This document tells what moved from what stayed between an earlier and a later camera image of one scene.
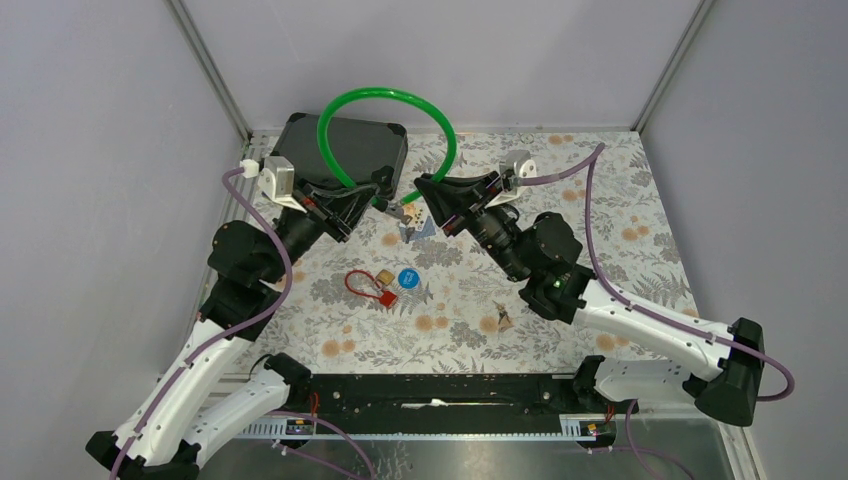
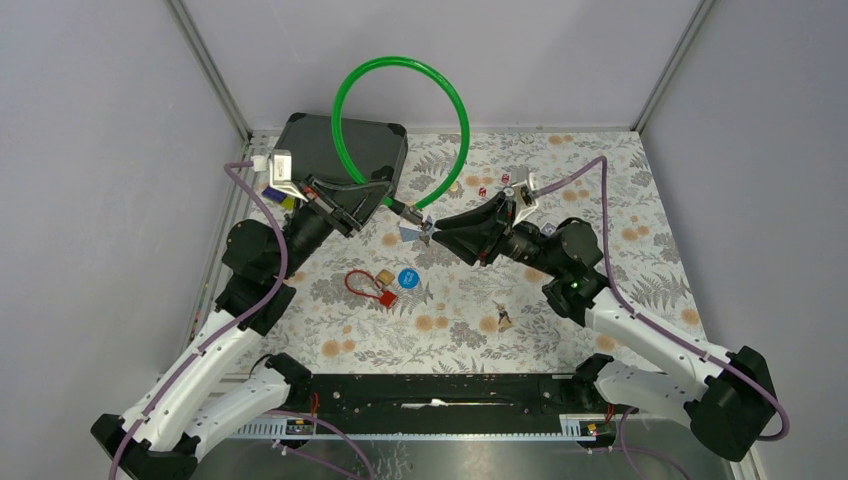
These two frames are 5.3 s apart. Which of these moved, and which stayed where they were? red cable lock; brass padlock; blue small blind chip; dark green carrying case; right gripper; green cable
Moved: green cable; right gripper
Stayed: red cable lock; dark green carrying case; brass padlock; blue small blind chip
